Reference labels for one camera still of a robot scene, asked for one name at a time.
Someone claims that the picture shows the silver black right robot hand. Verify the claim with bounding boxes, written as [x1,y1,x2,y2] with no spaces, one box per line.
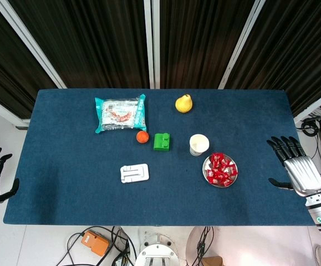
[267,135,321,198]

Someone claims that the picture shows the round metal plate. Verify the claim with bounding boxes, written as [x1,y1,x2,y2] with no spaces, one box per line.
[202,152,238,188]

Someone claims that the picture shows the white paper cup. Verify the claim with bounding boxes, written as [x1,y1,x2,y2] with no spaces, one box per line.
[189,134,210,157]

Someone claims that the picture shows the blue felt table cloth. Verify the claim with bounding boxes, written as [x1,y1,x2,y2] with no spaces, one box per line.
[3,88,315,227]

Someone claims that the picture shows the orange control box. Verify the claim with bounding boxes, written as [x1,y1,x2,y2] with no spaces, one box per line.
[81,229,110,257]

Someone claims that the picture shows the brown cardboard box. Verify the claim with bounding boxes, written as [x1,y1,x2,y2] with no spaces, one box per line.
[201,256,223,266]

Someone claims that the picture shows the grey round floor disc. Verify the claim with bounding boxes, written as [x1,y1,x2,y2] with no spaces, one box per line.
[186,226,219,266]

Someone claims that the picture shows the yellow pear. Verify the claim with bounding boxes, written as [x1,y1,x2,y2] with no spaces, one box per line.
[175,93,193,114]

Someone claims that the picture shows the green toy block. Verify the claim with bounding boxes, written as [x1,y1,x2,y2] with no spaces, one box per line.
[152,132,171,152]

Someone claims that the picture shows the teal noodle packet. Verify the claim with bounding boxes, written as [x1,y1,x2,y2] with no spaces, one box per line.
[94,93,147,135]

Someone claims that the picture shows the white folding phone stand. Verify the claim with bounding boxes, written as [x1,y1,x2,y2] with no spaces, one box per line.
[119,163,151,183]

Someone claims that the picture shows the orange ball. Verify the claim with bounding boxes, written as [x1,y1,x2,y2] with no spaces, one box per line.
[136,130,150,145]

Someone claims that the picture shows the white robot torso base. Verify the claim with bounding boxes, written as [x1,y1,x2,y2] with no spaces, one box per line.
[134,233,181,266]

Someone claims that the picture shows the black coiled cable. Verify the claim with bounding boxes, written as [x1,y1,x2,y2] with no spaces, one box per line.
[300,117,321,137]

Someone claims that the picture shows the white frame post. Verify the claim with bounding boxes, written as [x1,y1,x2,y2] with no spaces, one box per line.
[217,0,267,90]
[0,91,30,130]
[151,0,161,89]
[293,85,321,125]
[143,0,155,89]
[0,0,67,89]

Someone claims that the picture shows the black floor cable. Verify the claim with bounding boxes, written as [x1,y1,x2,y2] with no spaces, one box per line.
[55,226,137,266]

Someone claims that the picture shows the black cable bundle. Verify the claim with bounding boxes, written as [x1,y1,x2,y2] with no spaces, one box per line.
[195,226,215,266]

